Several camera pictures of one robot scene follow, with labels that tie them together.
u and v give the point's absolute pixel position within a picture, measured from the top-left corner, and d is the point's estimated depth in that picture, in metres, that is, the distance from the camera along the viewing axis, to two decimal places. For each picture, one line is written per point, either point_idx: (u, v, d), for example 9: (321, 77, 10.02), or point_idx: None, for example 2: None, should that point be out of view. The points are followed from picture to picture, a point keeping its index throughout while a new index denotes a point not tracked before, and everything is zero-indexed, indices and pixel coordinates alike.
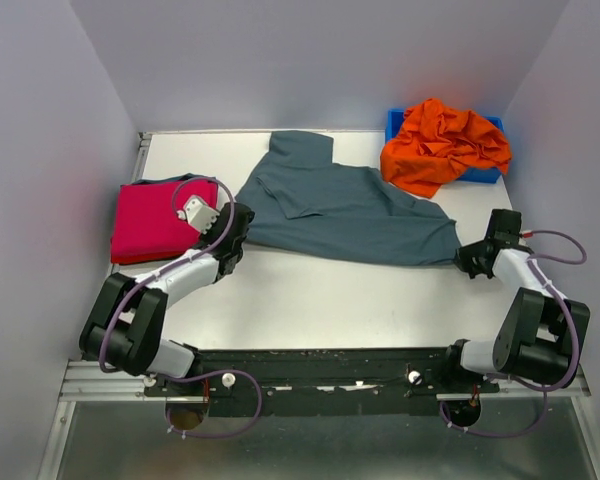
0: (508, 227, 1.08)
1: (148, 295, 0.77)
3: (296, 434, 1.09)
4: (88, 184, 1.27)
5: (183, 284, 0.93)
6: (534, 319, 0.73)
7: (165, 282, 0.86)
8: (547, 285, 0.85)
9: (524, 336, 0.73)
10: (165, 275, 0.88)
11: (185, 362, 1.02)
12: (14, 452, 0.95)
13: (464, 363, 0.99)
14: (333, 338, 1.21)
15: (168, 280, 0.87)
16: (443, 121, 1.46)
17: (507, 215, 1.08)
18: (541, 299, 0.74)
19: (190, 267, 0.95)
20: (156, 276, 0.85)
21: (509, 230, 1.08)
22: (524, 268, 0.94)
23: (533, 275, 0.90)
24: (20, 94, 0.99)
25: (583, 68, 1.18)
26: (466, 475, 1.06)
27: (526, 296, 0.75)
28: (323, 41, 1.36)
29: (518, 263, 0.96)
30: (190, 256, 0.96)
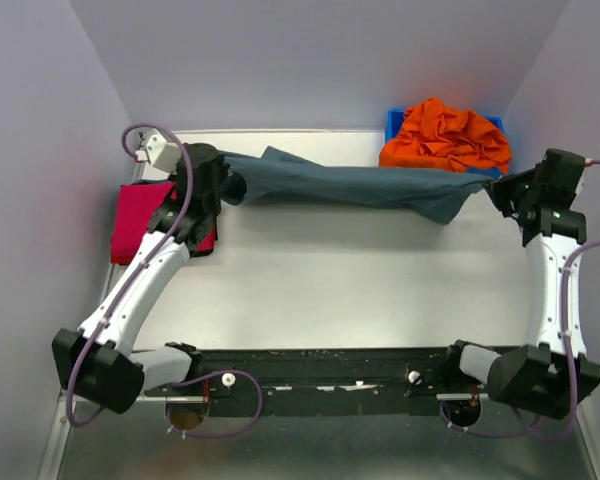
0: (566, 181, 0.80)
1: (103, 352, 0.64)
3: (296, 434, 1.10)
4: (88, 185, 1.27)
5: (148, 299, 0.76)
6: (535, 376, 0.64)
7: (117, 324, 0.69)
8: (566, 335, 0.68)
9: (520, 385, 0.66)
10: (117, 308, 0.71)
11: (181, 369, 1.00)
12: (14, 452, 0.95)
13: (463, 366, 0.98)
14: (335, 339, 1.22)
15: (121, 317, 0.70)
16: (443, 121, 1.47)
17: (566, 164, 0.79)
18: (547, 359, 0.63)
19: (148, 274, 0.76)
20: (105, 324, 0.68)
21: (563, 187, 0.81)
22: (553, 281, 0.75)
23: (556, 311, 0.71)
24: (20, 93, 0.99)
25: (583, 68, 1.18)
26: (466, 476, 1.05)
27: (532, 356, 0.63)
28: (323, 41, 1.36)
29: (548, 269, 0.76)
30: (145, 261, 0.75)
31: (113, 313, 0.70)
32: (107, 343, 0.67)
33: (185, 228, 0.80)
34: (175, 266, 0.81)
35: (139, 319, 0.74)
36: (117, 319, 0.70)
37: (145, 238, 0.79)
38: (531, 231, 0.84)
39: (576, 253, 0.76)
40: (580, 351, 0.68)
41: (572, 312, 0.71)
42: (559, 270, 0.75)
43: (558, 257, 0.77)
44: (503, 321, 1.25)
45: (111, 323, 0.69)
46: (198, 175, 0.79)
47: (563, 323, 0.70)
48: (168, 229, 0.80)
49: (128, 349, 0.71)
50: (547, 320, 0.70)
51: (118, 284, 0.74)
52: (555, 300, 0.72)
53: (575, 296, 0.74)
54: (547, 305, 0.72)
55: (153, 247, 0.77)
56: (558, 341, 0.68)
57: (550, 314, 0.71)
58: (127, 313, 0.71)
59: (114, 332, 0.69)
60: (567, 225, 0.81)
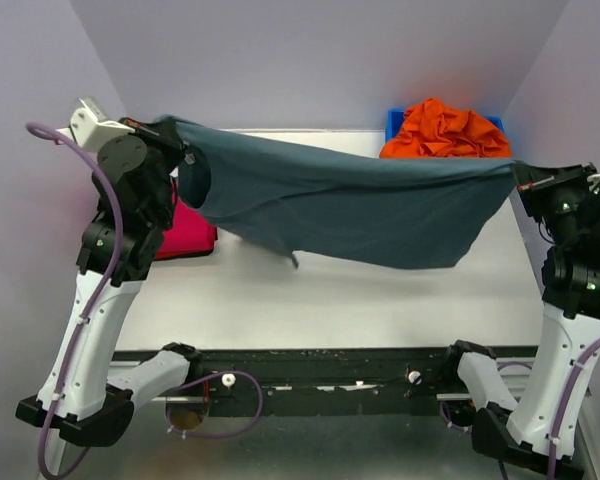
0: None
1: (67, 428, 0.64)
3: (297, 434, 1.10)
4: (87, 184, 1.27)
5: (104, 350, 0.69)
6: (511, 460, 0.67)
7: (72, 395, 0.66)
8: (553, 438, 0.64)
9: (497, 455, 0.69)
10: (68, 376, 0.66)
11: (179, 371, 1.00)
12: (14, 452, 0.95)
13: (460, 371, 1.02)
14: (333, 339, 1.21)
15: (74, 386, 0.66)
16: (444, 121, 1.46)
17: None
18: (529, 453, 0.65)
19: (91, 330, 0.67)
20: (59, 398, 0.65)
21: None
22: (558, 374, 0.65)
23: (553, 411, 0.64)
24: (20, 92, 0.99)
25: (583, 66, 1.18)
26: (466, 475, 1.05)
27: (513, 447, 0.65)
28: (322, 40, 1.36)
29: (557, 359, 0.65)
30: (83, 318, 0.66)
31: (65, 382, 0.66)
32: (67, 417, 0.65)
33: (124, 258, 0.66)
34: (124, 303, 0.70)
35: (99, 374, 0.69)
36: (70, 389, 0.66)
37: (79, 281, 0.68)
38: (555, 287, 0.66)
39: (595, 347, 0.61)
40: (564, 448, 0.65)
41: (570, 410, 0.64)
42: (571, 362, 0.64)
43: (576, 346, 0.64)
44: (503, 319, 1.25)
45: (66, 394, 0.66)
46: (126, 188, 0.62)
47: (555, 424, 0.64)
48: (103, 263, 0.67)
49: (99, 401, 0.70)
50: (536, 417, 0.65)
51: (65, 346, 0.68)
52: (554, 396, 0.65)
53: (580, 393, 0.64)
54: (542, 401, 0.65)
55: (89, 299, 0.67)
56: (543, 442, 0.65)
57: (541, 411, 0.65)
58: (79, 380, 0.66)
59: (72, 404, 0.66)
60: None
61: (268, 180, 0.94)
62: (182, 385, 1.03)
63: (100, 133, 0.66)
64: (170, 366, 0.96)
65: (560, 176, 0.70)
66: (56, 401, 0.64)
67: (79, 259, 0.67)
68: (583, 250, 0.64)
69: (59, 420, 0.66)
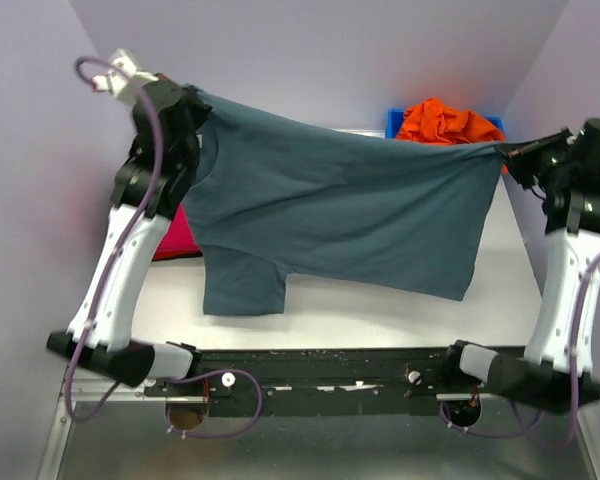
0: None
1: (99, 354, 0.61)
3: (297, 434, 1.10)
4: (87, 184, 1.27)
5: (132, 284, 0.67)
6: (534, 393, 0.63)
7: (106, 323, 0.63)
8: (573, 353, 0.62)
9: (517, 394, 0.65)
10: (100, 304, 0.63)
11: (183, 363, 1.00)
12: (16, 452, 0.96)
13: (464, 367, 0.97)
14: (333, 338, 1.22)
15: (106, 314, 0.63)
16: (443, 121, 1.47)
17: None
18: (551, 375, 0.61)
19: (124, 259, 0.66)
20: (92, 326, 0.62)
21: None
22: (568, 287, 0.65)
23: (569, 321, 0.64)
24: (20, 93, 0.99)
25: (583, 67, 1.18)
26: (466, 475, 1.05)
27: (535, 374, 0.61)
28: (322, 42, 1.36)
29: (567, 274, 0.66)
30: (116, 248, 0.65)
31: (98, 311, 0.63)
32: (98, 345, 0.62)
33: (158, 196, 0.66)
34: (154, 241, 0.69)
35: (128, 308, 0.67)
36: (103, 317, 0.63)
37: (112, 216, 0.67)
38: (556, 219, 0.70)
39: None
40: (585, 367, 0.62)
41: (584, 323, 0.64)
42: (579, 275, 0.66)
43: (582, 260, 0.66)
44: (502, 319, 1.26)
45: (98, 323, 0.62)
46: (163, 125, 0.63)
47: (572, 338, 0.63)
48: (136, 201, 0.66)
49: (127, 339, 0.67)
50: (554, 332, 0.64)
51: (94, 279, 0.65)
52: (568, 313, 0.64)
53: (592, 307, 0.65)
54: (558, 318, 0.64)
55: (122, 230, 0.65)
56: (564, 357, 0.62)
57: (559, 326, 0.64)
58: (112, 308, 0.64)
59: (105, 332, 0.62)
60: (599, 217, 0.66)
61: (273, 164, 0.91)
62: (182, 379, 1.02)
63: (135, 89, 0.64)
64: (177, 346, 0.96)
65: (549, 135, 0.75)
66: (90, 329, 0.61)
67: (114, 197, 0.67)
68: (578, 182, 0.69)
69: (90, 351, 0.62)
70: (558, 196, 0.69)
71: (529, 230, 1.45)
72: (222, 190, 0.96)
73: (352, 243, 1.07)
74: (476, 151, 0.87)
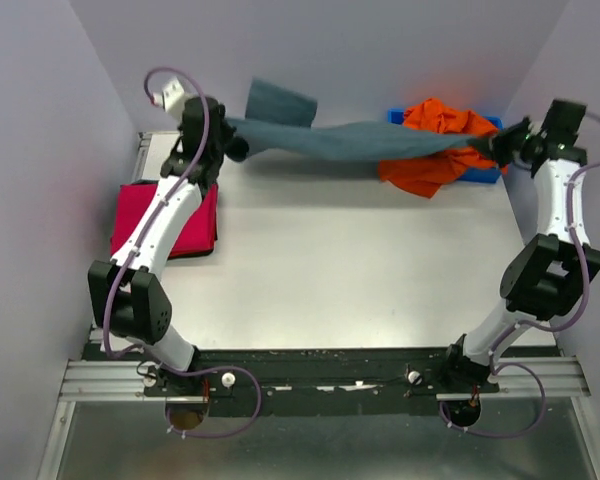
0: (566, 124, 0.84)
1: (140, 274, 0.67)
3: (296, 434, 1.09)
4: (86, 184, 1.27)
5: (172, 233, 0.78)
6: (545, 265, 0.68)
7: (147, 251, 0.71)
8: (572, 227, 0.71)
9: (533, 275, 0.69)
10: (145, 239, 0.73)
11: (186, 356, 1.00)
12: (15, 453, 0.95)
13: (467, 352, 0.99)
14: (333, 338, 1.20)
15: (150, 247, 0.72)
16: (444, 121, 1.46)
17: (569, 110, 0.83)
18: (556, 246, 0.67)
19: (171, 210, 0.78)
20: (137, 252, 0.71)
21: (566, 127, 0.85)
22: (558, 194, 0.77)
23: (564, 208, 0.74)
24: (18, 93, 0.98)
25: (583, 66, 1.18)
26: (467, 476, 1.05)
27: (542, 243, 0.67)
28: (322, 42, 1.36)
29: (554, 185, 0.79)
30: (165, 199, 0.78)
31: (142, 243, 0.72)
32: (141, 268, 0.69)
33: (199, 173, 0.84)
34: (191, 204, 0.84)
35: (164, 250, 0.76)
36: (146, 248, 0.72)
37: (160, 183, 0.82)
38: (539, 164, 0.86)
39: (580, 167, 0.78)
40: (587, 242, 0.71)
41: (577, 212, 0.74)
42: (565, 184, 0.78)
43: (564, 176, 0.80)
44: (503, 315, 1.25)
45: (142, 252, 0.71)
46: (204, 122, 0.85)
47: (569, 220, 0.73)
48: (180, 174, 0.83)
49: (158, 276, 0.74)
50: (554, 218, 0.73)
51: (143, 219, 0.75)
52: (560, 204, 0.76)
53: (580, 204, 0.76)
54: (555, 207, 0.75)
55: (171, 187, 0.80)
56: (565, 233, 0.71)
57: (557, 214, 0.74)
58: (155, 243, 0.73)
59: (146, 259, 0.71)
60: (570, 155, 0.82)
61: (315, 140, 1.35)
62: (183, 371, 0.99)
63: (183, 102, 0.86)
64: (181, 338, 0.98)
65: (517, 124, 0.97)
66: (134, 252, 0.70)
67: (163, 171, 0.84)
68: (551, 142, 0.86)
69: (132, 273, 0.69)
70: (538, 146, 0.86)
71: (529, 230, 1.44)
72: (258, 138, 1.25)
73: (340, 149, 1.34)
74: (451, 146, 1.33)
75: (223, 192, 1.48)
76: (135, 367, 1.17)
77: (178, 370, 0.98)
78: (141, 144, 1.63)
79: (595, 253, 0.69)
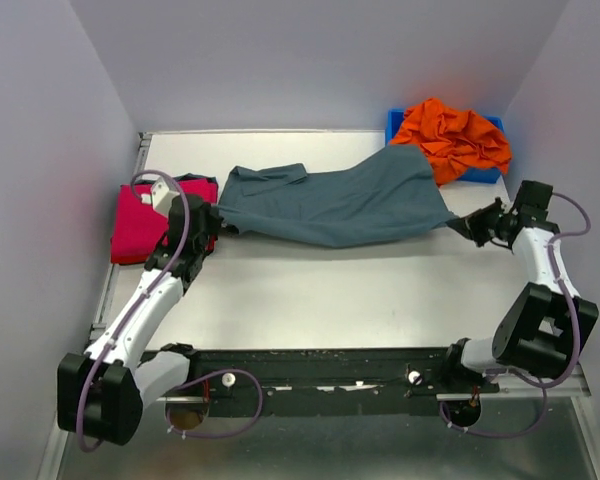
0: (537, 201, 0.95)
1: (112, 371, 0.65)
3: (297, 434, 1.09)
4: (87, 185, 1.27)
5: (149, 326, 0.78)
6: (538, 316, 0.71)
7: (123, 346, 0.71)
8: (560, 279, 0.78)
9: (526, 329, 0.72)
10: (123, 331, 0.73)
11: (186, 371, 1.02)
12: (15, 454, 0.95)
13: (465, 360, 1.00)
14: (333, 338, 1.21)
15: (126, 340, 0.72)
16: (443, 121, 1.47)
17: (538, 189, 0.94)
18: (548, 297, 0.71)
19: (151, 303, 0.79)
20: (112, 344, 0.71)
21: (536, 204, 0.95)
22: (540, 252, 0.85)
23: (549, 264, 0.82)
24: (19, 93, 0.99)
25: (584, 67, 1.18)
26: (466, 476, 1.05)
27: (533, 292, 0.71)
28: (323, 41, 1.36)
29: (534, 244, 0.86)
30: (147, 291, 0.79)
31: (119, 336, 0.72)
32: (114, 362, 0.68)
33: (180, 267, 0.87)
34: (170, 298, 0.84)
35: (141, 343, 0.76)
36: (123, 342, 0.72)
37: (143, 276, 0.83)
38: (515, 235, 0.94)
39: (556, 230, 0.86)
40: (576, 295, 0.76)
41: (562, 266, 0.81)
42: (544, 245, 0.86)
43: (541, 237, 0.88)
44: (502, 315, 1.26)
45: (118, 344, 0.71)
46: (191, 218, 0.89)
47: (555, 273, 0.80)
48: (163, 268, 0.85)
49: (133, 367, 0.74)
50: (542, 273, 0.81)
51: (122, 312, 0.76)
52: (544, 261, 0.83)
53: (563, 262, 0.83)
54: (540, 264, 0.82)
55: (153, 280, 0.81)
56: (554, 285, 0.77)
57: (543, 268, 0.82)
58: (132, 337, 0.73)
59: (121, 352, 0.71)
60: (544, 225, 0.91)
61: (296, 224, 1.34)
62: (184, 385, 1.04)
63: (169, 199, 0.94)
64: (176, 362, 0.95)
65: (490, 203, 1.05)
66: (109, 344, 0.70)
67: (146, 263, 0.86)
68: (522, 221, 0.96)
69: (106, 367, 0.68)
70: (512, 219, 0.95)
71: None
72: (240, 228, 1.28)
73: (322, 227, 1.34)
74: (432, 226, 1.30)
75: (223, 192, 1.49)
76: None
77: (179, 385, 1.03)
78: (141, 144, 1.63)
79: (586, 303, 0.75)
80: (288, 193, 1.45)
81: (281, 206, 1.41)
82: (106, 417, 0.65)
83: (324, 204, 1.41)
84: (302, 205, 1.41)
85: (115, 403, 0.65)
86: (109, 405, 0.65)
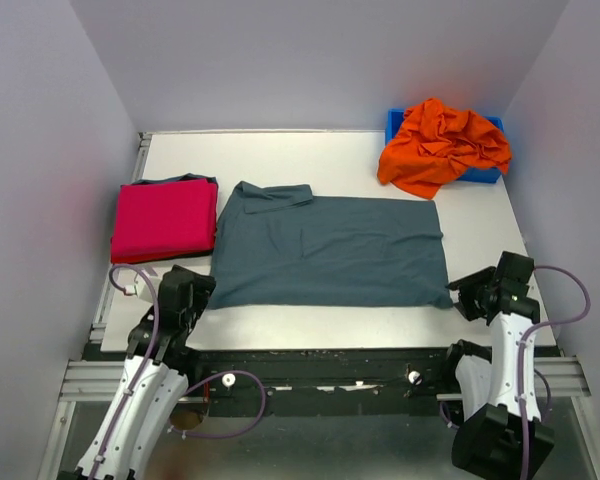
0: (517, 274, 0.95)
1: None
3: (296, 434, 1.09)
4: (87, 185, 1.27)
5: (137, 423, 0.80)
6: (494, 436, 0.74)
7: (112, 457, 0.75)
8: (522, 398, 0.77)
9: (481, 448, 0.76)
10: (110, 441, 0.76)
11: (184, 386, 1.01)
12: (15, 454, 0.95)
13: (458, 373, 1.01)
14: (333, 337, 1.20)
15: (114, 449, 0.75)
16: (443, 121, 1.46)
17: (520, 263, 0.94)
18: (505, 421, 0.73)
19: (135, 399, 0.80)
20: (101, 460, 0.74)
21: (518, 276, 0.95)
22: (510, 353, 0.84)
23: (514, 373, 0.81)
24: (18, 93, 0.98)
25: (584, 67, 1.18)
26: (466, 475, 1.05)
27: (490, 416, 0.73)
28: (322, 41, 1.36)
29: (507, 341, 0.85)
30: (128, 389, 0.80)
31: (107, 446, 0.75)
32: (106, 477, 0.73)
33: (163, 344, 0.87)
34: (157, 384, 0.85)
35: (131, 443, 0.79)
36: (111, 452, 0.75)
37: (127, 364, 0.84)
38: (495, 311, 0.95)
39: (531, 328, 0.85)
40: (536, 416, 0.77)
41: (527, 380, 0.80)
42: (516, 342, 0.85)
43: (516, 331, 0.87)
44: None
45: (106, 457, 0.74)
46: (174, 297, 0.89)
47: (519, 388, 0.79)
48: (146, 349, 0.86)
49: (124, 476, 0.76)
50: (505, 385, 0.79)
51: (108, 417, 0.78)
52: (511, 369, 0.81)
53: (531, 368, 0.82)
54: (505, 372, 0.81)
55: (135, 375, 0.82)
56: (515, 404, 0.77)
57: (508, 379, 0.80)
58: (119, 443, 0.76)
59: (110, 465, 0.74)
60: (522, 307, 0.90)
61: (292, 275, 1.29)
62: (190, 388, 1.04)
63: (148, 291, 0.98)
64: (172, 392, 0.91)
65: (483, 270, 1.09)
66: (98, 462, 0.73)
67: (128, 348, 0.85)
68: None
69: None
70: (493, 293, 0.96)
71: (529, 229, 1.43)
72: (233, 285, 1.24)
73: (318, 272, 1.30)
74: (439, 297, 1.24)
75: (224, 193, 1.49)
76: None
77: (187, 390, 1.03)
78: (141, 145, 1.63)
79: (544, 428, 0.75)
80: (293, 214, 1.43)
81: (282, 229, 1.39)
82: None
83: (324, 230, 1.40)
84: (303, 231, 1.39)
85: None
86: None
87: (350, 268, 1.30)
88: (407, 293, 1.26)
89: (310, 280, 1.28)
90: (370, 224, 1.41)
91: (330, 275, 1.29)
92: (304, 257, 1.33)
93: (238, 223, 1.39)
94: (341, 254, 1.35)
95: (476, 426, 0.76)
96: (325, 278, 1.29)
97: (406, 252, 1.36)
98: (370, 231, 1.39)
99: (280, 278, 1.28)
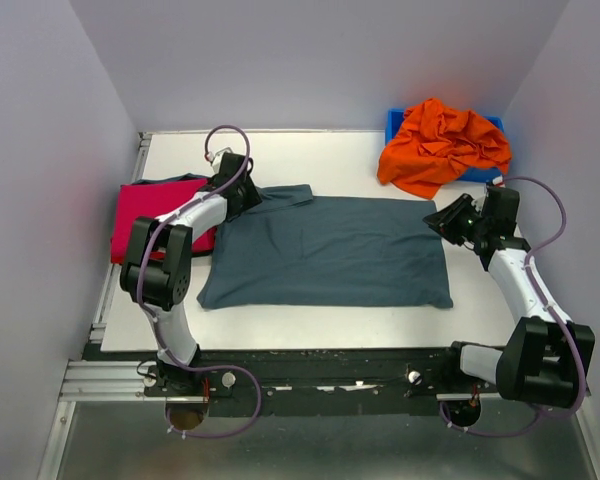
0: (505, 212, 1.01)
1: (178, 227, 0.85)
3: (296, 434, 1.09)
4: (87, 186, 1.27)
5: (200, 222, 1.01)
6: (540, 350, 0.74)
7: (185, 220, 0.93)
8: (549, 306, 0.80)
9: (529, 367, 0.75)
10: (184, 213, 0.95)
11: (188, 350, 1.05)
12: (14, 454, 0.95)
13: (464, 367, 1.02)
14: (333, 338, 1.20)
15: (188, 218, 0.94)
16: (443, 121, 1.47)
17: (505, 200, 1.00)
18: (544, 329, 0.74)
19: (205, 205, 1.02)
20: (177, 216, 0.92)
21: (505, 216, 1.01)
22: (520, 275, 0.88)
23: (533, 288, 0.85)
24: (18, 95, 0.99)
25: (583, 67, 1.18)
26: (466, 475, 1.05)
27: (529, 328, 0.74)
28: (323, 41, 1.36)
29: (514, 268, 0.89)
30: (202, 196, 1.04)
31: (182, 215, 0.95)
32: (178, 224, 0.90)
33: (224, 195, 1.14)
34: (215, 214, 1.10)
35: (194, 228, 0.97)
36: (184, 218, 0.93)
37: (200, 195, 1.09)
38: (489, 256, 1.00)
39: (528, 252, 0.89)
40: (568, 319, 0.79)
41: (547, 293, 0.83)
42: (521, 266, 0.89)
43: (518, 260, 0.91)
44: (506, 317, 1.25)
45: (181, 218, 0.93)
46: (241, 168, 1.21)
47: (543, 299, 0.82)
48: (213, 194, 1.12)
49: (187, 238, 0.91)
50: (530, 301, 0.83)
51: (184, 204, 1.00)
52: (529, 288, 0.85)
53: (543, 284, 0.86)
54: (525, 291, 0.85)
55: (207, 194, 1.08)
56: (544, 311, 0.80)
57: (530, 295, 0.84)
58: (192, 217, 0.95)
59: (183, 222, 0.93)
60: (512, 245, 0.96)
61: (295, 274, 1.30)
62: (186, 365, 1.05)
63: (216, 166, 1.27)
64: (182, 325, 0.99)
65: (456, 204, 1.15)
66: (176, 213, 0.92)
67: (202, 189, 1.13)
68: (493, 228, 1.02)
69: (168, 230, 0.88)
70: (483, 240, 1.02)
71: (529, 229, 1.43)
72: (236, 286, 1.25)
73: (321, 271, 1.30)
74: (439, 299, 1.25)
75: None
76: (135, 367, 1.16)
77: (181, 362, 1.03)
78: (141, 145, 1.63)
79: (581, 328, 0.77)
80: (293, 215, 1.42)
81: (283, 229, 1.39)
82: (166, 275, 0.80)
83: (324, 230, 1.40)
84: (304, 231, 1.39)
85: (183, 250, 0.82)
86: (169, 252, 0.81)
87: (350, 269, 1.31)
88: (407, 293, 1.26)
89: (311, 281, 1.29)
90: (369, 223, 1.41)
91: (334, 274, 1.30)
92: (304, 257, 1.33)
93: (238, 222, 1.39)
94: (341, 253, 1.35)
95: (520, 343, 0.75)
96: (329, 278, 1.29)
97: (406, 252, 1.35)
98: (371, 231, 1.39)
99: (283, 278, 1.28)
